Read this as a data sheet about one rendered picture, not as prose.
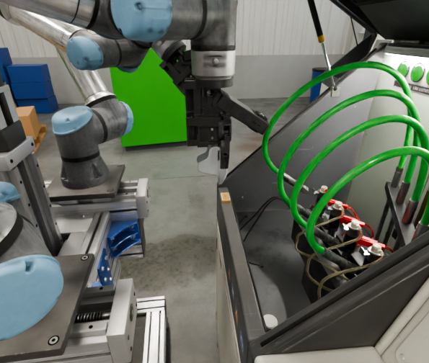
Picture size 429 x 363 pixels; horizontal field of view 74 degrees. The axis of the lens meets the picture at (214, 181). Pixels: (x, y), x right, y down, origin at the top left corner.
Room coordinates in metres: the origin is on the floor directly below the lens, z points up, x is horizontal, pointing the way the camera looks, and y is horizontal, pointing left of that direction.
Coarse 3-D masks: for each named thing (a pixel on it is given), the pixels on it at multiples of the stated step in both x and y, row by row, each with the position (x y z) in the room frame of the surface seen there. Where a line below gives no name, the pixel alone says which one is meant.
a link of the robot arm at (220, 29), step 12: (216, 0) 0.48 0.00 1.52; (228, 0) 0.49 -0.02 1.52; (216, 12) 0.48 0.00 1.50; (228, 12) 0.49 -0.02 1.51; (216, 24) 0.48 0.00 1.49; (228, 24) 0.50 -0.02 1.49; (204, 36) 0.49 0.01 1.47; (216, 36) 0.49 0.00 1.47; (228, 36) 0.50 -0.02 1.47; (192, 48) 0.51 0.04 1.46; (204, 48) 0.49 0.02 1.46; (216, 48) 0.49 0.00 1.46; (228, 48) 0.50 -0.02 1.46
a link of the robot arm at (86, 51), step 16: (16, 16) 0.88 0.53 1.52; (32, 16) 0.85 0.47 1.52; (48, 32) 0.81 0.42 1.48; (64, 32) 0.79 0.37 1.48; (80, 32) 0.78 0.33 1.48; (64, 48) 0.79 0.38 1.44; (80, 48) 0.72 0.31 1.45; (96, 48) 0.75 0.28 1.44; (112, 48) 0.79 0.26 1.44; (80, 64) 0.73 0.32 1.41; (96, 64) 0.75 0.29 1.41; (112, 64) 0.80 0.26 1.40
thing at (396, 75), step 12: (336, 72) 0.66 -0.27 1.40; (396, 72) 0.67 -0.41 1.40; (312, 84) 0.66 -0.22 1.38; (408, 96) 0.68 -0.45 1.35; (276, 120) 0.65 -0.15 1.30; (408, 132) 0.68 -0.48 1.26; (264, 144) 0.65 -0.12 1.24; (408, 144) 0.68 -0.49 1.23; (264, 156) 0.65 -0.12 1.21; (276, 168) 0.66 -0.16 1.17; (396, 168) 0.69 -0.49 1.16
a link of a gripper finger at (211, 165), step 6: (210, 150) 0.50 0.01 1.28; (216, 150) 0.50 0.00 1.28; (210, 156) 0.50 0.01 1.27; (216, 156) 0.50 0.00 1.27; (204, 162) 0.50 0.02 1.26; (210, 162) 0.50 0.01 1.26; (216, 162) 0.50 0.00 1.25; (198, 168) 0.50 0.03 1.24; (204, 168) 0.50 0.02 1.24; (210, 168) 0.50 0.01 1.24; (216, 168) 0.51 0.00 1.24; (216, 174) 0.51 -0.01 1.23; (222, 174) 0.50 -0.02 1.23; (222, 180) 0.51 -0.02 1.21
